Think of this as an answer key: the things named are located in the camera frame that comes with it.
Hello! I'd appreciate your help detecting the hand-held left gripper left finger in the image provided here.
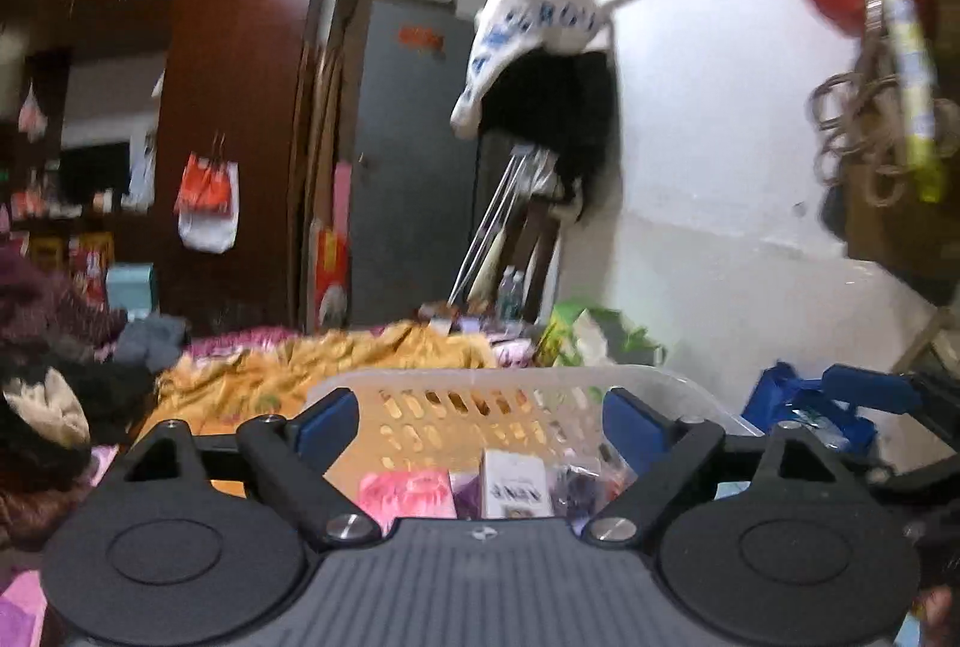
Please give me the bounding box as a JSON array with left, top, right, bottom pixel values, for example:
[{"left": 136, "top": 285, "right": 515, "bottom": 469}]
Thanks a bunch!
[{"left": 105, "top": 387, "right": 382, "bottom": 550}]

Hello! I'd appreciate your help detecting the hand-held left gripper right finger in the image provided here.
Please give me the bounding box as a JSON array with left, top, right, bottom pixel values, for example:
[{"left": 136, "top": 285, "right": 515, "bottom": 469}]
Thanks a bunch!
[{"left": 585, "top": 387, "right": 856, "bottom": 547}]

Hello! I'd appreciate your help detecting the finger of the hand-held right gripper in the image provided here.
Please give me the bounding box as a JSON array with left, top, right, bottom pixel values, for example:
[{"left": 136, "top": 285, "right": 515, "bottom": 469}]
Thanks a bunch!
[{"left": 821, "top": 365, "right": 923, "bottom": 416}]

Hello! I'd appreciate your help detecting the purple packet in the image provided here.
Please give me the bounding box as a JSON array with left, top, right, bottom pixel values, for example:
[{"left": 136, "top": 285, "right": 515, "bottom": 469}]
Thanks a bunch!
[{"left": 555, "top": 463, "right": 627, "bottom": 532}]

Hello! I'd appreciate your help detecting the white box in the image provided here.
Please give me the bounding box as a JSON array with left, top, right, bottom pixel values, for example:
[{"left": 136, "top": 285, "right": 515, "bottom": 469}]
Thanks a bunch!
[{"left": 478, "top": 450, "right": 554, "bottom": 519}]

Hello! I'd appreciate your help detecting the clear plastic basket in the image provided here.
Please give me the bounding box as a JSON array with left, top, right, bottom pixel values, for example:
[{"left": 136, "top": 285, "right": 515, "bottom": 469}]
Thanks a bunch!
[{"left": 302, "top": 364, "right": 755, "bottom": 522}]

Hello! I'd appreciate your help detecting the yellow printed blanket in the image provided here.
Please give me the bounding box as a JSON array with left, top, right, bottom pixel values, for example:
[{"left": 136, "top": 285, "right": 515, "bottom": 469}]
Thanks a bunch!
[{"left": 142, "top": 320, "right": 500, "bottom": 439}]

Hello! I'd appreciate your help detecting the green printed bag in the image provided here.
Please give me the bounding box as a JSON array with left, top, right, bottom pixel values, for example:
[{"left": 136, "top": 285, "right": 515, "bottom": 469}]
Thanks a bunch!
[{"left": 536, "top": 300, "right": 668, "bottom": 369}]

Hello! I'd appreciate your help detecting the blue tote bag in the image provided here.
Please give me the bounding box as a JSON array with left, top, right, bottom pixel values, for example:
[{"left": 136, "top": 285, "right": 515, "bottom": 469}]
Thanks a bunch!
[{"left": 741, "top": 360, "right": 878, "bottom": 462}]

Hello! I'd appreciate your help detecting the brown hanging bag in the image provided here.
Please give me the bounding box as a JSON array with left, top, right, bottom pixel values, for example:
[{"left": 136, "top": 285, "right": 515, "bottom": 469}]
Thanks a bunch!
[{"left": 810, "top": 0, "right": 960, "bottom": 304}]

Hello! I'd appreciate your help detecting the red printed bag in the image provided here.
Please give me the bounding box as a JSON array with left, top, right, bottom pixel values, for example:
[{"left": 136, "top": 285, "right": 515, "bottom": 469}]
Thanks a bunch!
[{"left": 311, "top": 219, "right": 352, "bottom": 330}]

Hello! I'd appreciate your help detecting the water bottle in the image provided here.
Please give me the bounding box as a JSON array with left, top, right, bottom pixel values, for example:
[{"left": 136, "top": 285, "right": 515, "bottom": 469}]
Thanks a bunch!
[{"left": 495, "top": 268, "right": 527, "bottom": 322}]

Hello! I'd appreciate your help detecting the pink board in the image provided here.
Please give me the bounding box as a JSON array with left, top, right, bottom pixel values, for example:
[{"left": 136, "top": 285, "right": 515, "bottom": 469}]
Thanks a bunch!
[{"left": 330, "top": 161, "right": 354, "bottom": 318}]

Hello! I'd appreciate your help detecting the red white plastic bag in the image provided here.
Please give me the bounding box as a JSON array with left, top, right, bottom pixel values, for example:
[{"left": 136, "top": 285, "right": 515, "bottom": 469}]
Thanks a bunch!
[{"left": 174, "top": 152, "right": 242, "bottom": 256}]

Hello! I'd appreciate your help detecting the teal box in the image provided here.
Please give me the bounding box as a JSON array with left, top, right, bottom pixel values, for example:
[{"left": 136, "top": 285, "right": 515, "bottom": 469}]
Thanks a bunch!
[{"left": 105, "top": 264, "right": 158, "bottom": 322}]

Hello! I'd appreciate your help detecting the metal folding rack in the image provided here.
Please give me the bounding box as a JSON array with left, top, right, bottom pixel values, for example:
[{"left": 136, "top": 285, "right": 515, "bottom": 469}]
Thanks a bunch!
[{"left": 448, "top": 143, "right": 557, "bottom": 312}]

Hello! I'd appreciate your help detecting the grey door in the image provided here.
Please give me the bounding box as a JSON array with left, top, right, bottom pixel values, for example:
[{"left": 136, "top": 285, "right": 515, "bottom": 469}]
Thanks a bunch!
[{"left": 337, "top": 0, "right": 482, "bottom": 330}]

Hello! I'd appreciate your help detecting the pile of dark clothes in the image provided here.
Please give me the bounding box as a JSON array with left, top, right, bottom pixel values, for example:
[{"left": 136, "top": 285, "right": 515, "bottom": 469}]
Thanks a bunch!
[{"left": 0, "top": 249, "right": 190, "bottom": 547}]

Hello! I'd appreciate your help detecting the black garment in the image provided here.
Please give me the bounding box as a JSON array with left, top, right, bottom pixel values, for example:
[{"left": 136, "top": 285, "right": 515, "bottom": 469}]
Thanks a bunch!
[{"left": 478, "top": 49, "right": 625, "bottom": 225}]

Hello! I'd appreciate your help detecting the black television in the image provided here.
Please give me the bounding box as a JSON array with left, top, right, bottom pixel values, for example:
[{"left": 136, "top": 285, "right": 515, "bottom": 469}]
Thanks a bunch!
[{"left": 58, "top": 142, "right": 133, "bottom": 207}]

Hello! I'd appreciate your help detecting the brown wooden wardrobe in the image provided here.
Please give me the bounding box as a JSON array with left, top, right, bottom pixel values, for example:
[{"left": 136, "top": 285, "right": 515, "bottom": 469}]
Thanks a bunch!
[{"left": 0, "top": 0, "right": 332, "bottom": 334}]

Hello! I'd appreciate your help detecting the white printed garment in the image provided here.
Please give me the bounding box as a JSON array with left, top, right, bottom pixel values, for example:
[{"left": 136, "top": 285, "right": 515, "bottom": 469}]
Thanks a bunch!
[{"left": 450, "top": 0, "right": 613, "bottom": 140}]

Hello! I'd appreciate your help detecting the yellow strap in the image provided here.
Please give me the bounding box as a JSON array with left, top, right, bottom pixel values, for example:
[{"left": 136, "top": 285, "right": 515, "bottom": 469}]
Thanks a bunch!
[{"left": 831, "top": 0, "right": 948, "bottom": 205}]

